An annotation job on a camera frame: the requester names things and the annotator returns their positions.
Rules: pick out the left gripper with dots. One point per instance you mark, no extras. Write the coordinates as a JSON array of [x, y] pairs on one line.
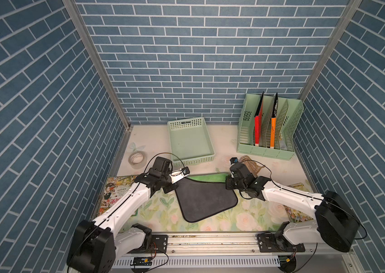
[[171, 186]]

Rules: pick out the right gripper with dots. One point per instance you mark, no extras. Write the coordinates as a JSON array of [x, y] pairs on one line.
[[227, 184]]

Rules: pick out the brown striped dishcloth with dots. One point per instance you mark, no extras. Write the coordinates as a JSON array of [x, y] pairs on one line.
[[251, 165]]

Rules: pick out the green and grey dishcloth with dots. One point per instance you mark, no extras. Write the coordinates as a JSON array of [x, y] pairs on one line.
[[201, 197]]

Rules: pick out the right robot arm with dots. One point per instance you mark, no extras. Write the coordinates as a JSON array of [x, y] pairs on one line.
[[332, 221]]

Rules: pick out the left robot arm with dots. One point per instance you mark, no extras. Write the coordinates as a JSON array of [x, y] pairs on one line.
[[96, 244]]

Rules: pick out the green plastic basket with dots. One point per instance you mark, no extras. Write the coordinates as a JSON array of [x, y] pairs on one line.
[[190, 142]]

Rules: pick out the floral table mat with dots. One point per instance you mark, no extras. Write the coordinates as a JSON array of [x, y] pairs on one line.
[[162, 213]]

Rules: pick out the roll of clear tape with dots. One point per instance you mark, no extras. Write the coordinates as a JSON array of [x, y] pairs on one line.
[[137, 159]]

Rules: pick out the left picture book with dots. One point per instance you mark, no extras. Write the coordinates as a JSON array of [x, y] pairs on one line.
[[114, 189]]

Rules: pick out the red folder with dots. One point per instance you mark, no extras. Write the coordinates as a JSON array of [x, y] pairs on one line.
[[258, 121]]

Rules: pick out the orange folder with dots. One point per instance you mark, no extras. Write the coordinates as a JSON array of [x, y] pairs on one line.
[[273, 121]]

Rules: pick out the green file organizer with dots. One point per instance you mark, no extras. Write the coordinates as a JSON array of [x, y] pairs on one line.
[[288, 115]]

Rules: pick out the left electronics board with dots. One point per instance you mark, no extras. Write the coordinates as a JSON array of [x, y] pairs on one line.
[[142, 262]]

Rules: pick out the electronics board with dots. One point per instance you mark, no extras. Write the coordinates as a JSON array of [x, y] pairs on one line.
[[142, 262], [287, 264]]

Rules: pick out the right electronics board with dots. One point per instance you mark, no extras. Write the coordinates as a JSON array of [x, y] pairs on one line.
[[287, 264]]

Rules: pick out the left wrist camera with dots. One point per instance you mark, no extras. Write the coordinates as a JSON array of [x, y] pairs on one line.
[[183, 172]]

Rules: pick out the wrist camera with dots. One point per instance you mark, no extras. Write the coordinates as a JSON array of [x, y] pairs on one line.
[[233, 160], [183, 172]]

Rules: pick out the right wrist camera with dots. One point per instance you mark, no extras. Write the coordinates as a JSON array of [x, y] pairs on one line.
[[233, 160]]

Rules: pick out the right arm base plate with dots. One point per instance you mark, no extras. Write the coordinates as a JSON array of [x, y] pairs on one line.
[[271, 243]]

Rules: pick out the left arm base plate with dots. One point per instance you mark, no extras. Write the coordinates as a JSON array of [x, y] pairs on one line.
[[152, 244]]

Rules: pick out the aluminium front rail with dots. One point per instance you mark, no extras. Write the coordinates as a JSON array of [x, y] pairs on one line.
[[236, 250]]

